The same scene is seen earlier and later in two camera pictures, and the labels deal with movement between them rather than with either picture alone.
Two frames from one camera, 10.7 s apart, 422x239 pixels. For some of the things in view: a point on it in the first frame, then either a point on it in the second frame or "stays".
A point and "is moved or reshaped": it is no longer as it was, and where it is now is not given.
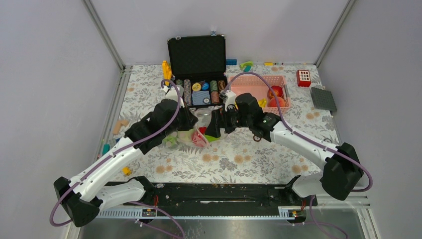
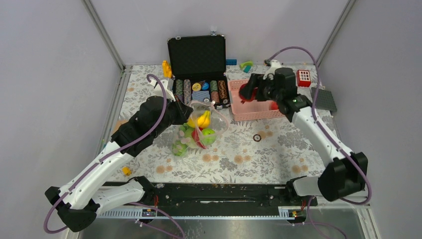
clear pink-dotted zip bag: (195, 136) is moved or reshaped
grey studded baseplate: (323, 99) stays
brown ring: (257, 140) stays
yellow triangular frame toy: (166, 72) stays
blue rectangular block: (231, 61) stays
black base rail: (234, 194) stays
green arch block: (242, 65) stays
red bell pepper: (202, 130) → (195, 135)
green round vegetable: (171, 139) → (178, 148)
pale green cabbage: (185, 136) stays
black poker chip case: (198, 64) stays
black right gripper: (219, 121) → (257, 80)
